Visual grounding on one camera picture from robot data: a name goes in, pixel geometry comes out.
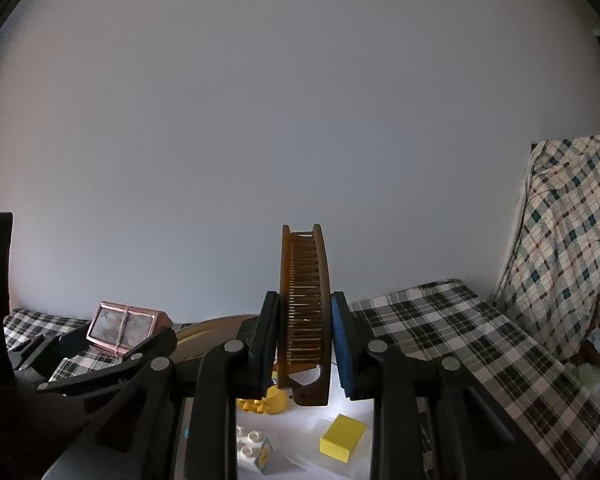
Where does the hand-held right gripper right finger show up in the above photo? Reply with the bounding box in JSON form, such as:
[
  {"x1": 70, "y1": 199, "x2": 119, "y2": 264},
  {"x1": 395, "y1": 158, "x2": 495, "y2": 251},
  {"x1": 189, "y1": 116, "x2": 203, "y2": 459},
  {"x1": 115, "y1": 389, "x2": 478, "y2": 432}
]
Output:
[{"x1": 330, "y1": 290, "x2": 518, "y2": 480}]

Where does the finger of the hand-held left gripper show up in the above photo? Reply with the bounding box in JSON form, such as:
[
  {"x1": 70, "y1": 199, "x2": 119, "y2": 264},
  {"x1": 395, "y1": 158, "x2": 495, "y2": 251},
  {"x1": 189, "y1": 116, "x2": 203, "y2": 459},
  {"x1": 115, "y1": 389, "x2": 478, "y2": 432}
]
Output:
[
  {"x1": 36, "y1": 326, "x2": 178, "y2": 396},
  {"x1": 7, "y1": 327, "x2": 93, "y2": 376}
]

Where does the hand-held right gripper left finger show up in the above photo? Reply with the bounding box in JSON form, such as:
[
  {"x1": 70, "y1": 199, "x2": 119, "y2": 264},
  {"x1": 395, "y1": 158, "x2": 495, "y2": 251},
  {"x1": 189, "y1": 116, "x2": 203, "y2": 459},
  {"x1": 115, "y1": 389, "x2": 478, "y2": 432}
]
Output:
[{"x1": 87, "y1": 290, "x2": 281, "y2": 480}]

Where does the brown box with string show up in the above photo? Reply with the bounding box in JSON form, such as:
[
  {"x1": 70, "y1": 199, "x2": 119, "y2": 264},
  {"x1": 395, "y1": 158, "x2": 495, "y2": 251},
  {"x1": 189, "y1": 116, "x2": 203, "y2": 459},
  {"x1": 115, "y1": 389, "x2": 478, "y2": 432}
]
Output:
[{"x1": 86, "y1": 301, "x2": 173, "y2": 359}]

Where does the brown folding comb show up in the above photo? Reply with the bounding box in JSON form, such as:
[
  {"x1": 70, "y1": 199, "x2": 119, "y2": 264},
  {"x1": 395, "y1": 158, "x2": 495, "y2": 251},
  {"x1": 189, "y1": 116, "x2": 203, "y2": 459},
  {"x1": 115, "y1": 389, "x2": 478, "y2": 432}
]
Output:
[{"x1": 278, "y1": 223, "x2": 333, "y2": 407}]

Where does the round metal tin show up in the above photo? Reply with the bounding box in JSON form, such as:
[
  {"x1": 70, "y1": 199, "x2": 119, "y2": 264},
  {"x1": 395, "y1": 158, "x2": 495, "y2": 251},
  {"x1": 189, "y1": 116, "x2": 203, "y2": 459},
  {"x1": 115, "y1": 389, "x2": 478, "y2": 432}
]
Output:
[{"x1": 172, "y1": 314, "x2": 261, "y2": 363}]

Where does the yellow toy brick with eyes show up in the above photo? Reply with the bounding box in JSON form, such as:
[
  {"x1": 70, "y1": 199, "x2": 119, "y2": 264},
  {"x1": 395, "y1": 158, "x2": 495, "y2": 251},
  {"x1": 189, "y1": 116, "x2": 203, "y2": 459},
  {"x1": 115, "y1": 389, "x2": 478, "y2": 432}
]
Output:
[{"x1": 236, "y1": 386, "x2": 288, "y2": 416}]

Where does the yellow cube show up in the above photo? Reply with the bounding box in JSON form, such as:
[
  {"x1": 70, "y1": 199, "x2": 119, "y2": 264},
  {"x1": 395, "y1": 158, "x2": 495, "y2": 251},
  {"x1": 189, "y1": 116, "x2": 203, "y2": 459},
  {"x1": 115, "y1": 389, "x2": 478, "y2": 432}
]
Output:
[{"x1": 320, "y1": 414, "x2": 367, "y2": 462}]

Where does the white toy brick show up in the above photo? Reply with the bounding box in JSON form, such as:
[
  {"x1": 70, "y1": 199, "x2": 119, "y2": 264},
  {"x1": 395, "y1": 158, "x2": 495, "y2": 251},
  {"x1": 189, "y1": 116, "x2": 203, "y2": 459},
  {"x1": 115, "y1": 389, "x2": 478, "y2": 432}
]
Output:
[{"x1": 236, "y1": 425, "x2": 273, "y2": 475}]

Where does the white paper sheet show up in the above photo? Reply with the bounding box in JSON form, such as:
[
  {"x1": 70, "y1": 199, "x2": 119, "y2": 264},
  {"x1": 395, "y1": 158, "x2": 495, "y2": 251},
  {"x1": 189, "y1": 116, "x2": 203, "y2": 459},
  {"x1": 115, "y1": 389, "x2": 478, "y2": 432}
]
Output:
[{"x1": 237, "y1": 360, "x2": 376, "y2": 480}]

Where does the black white plaid bed sheet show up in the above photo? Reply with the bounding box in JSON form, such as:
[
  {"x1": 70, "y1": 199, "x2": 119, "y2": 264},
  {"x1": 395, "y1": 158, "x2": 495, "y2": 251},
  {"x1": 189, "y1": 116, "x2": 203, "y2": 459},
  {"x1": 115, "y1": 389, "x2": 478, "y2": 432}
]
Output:
[{"x1": 2, "y1": 280, "x2": 600, "y2": 480}]

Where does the diamond plaid cloth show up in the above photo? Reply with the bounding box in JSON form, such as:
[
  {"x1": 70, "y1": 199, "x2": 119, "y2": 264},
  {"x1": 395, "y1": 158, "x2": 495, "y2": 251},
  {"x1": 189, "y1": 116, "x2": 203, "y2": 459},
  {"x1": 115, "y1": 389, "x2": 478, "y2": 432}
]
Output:
[{"x1": 492, "y1": 135, "x2": 600, "y2": 361}]

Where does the pale plastic bag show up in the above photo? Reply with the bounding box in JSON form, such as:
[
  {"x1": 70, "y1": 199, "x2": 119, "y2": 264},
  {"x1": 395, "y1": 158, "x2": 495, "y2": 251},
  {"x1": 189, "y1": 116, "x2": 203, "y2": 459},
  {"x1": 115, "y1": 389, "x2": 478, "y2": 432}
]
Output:
[{"x1": 572, "y1": 360, "x2": 600, "y2": 397}]

